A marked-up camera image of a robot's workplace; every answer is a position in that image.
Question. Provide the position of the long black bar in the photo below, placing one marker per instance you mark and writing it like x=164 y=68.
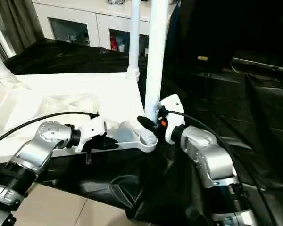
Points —
x=264 y=64

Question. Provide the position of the black shiny mat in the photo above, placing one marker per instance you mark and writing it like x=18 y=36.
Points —
x=214 y=106

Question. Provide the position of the white plastic table top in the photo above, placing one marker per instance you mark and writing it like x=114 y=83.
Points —
x=61 y=84

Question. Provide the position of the small red packet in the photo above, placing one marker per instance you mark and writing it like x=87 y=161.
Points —
x=113 y=42

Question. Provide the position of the small dark patterned object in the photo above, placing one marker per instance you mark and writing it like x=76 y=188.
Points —
x=114 y=2

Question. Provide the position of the white plastic table leg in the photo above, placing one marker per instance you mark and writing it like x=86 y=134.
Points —
x=0 y=63
x=133 y=35
x=155 y=47

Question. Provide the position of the grey curtain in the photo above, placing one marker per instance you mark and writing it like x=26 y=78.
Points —
x=21 y=23

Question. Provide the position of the small pale label tag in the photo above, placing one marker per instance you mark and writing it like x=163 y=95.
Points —
x=202 y=58

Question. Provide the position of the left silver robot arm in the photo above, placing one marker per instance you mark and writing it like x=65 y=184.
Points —
x=37 y=146

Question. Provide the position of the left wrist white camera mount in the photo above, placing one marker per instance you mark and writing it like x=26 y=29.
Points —
x=92 y=127

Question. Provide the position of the white glass-door cabinet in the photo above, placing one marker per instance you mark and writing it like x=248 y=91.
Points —
x=96 y=11

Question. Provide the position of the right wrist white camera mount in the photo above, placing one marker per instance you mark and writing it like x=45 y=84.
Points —
x=174 y=108

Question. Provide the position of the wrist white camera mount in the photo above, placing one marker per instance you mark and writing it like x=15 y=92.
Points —
x=92 y=127
x=174 y=108

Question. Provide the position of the black backdrop cloth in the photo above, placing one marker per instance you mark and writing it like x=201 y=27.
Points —
x=238 y=23

